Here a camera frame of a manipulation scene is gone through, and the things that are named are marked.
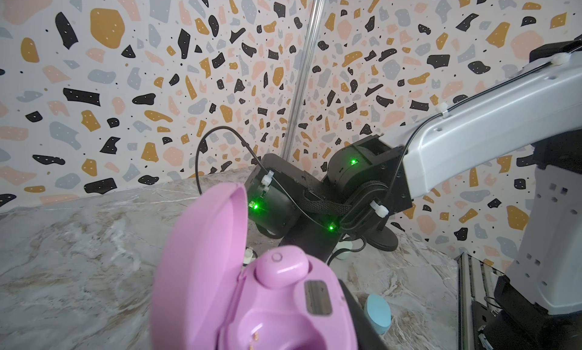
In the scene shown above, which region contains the pink earbud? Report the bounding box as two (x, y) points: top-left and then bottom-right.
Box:
(255, 245), (309, 289)

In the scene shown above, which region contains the blue charging case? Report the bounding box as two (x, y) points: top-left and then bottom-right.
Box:
(364, 294), (392, 335)

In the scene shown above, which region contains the pink charging case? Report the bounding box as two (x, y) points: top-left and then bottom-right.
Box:
(150, 183), (358, 349)

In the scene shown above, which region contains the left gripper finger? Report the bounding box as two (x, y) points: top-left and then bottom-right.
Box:
(339, 280), (389, 350)

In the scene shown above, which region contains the mint green charging case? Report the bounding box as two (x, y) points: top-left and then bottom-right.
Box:
(334, 241), (354, 261)

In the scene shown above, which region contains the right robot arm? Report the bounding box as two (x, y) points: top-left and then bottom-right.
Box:
(246, 40), (581, 349)

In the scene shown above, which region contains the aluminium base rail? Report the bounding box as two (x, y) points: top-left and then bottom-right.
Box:
(456, 252), (503, 349)

